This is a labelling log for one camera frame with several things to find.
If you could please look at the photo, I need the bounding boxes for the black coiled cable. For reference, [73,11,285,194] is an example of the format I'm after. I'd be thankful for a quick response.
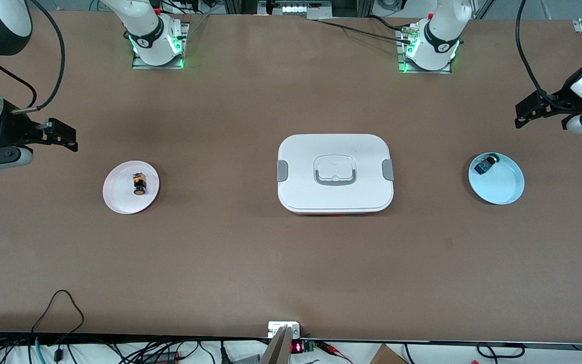
[475,342,527,360]

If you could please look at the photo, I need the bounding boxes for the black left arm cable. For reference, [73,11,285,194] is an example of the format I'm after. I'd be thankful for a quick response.
[515,0,574,113]

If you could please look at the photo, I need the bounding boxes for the grey metal bar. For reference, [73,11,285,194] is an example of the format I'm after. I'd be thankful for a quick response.
[259,325,295,364]

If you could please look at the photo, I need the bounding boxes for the green blue push-button switch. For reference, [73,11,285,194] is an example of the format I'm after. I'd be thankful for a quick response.
[474,154,501,175]

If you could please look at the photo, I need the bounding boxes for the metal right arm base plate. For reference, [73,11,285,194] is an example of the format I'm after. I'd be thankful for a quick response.
[131,22,190,70]

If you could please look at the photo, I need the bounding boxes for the small white electronics box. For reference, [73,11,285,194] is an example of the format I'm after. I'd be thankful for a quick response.
[268,321,301,339]

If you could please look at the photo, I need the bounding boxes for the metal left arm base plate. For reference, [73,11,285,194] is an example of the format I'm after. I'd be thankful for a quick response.
[396,28,452,75]

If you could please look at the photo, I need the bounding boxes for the pink round plate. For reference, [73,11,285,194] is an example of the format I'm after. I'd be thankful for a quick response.
[103,160,160,215]

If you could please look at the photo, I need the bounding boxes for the brown cardboard piece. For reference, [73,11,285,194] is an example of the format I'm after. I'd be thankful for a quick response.
[369,344,409,364]

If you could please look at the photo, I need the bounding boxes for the white lidded storage box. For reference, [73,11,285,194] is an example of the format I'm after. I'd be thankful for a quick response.
[277,133,394,215]

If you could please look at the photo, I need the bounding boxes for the black cable to arm base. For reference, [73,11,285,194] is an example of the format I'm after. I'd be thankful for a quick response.
[316,15,415,45]

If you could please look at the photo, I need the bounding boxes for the light blue round plate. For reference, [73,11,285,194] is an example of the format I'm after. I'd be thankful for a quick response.
[468,152,525,205]

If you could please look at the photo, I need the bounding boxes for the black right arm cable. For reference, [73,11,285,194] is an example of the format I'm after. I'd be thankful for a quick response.
[0,0,66,113]

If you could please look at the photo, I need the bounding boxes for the thin black looped cable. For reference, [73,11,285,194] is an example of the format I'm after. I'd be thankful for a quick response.
[31,289,85,337]

